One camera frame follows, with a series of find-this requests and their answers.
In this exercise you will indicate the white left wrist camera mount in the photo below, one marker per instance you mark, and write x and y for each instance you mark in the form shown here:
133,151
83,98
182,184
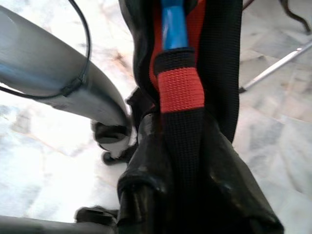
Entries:
114,147

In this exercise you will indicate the black garment with red trim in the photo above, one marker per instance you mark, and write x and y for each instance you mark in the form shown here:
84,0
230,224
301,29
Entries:
180,90

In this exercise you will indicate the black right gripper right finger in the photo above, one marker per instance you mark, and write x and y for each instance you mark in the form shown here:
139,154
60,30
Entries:
231,195

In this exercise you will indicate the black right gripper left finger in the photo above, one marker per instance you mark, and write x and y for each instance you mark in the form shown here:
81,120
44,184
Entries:
146,195

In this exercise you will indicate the silver metal clothes rack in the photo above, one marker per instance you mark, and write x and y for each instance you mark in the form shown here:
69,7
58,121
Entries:
273,69

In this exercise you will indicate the blue plastic clothes hanger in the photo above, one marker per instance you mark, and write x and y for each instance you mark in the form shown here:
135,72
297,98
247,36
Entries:
174,29

